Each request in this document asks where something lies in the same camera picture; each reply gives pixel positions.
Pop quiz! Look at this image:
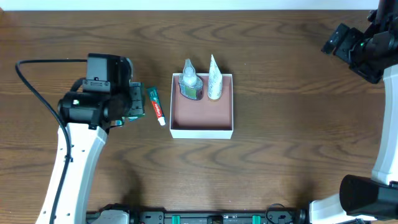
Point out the clear pump soap bottle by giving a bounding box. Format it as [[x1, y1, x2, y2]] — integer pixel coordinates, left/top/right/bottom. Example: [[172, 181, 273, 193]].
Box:
[[178, 59, 203, 101]]

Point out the white patterned cream tube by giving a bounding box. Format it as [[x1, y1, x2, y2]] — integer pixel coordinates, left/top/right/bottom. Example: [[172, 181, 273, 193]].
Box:
[[208, 55, 223, 100]]

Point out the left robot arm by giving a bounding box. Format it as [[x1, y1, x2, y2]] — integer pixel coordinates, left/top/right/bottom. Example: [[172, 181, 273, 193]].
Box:
[[36, 123, 108, 223]]

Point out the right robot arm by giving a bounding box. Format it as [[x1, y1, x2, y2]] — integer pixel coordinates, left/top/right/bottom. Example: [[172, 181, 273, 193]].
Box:
[[308, 22, 397, 223]]

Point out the blue disposable razor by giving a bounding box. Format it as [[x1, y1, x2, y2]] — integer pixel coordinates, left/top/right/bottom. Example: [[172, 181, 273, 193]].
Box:
[[128, 116, 139, 121]]

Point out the green white toothbrush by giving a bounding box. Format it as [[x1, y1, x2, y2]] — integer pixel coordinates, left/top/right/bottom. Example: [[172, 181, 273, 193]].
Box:
[[110, 120, 124, 128]]

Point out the green red toothpaste tube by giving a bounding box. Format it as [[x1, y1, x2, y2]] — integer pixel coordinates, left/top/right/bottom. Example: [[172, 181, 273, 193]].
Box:
[[147, 87, 166, 126]]

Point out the white open cardboard box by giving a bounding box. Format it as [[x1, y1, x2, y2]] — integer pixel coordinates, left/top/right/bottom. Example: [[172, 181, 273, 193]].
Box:
[[169, 73, 234, 139]]

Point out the left black cable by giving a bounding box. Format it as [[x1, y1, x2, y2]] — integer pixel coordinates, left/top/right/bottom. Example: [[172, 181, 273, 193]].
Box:
[[14, 58, 88, 224]]

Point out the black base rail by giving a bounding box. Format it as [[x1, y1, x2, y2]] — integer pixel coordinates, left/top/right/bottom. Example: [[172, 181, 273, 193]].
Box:
[[85, 204, 310, 224]]

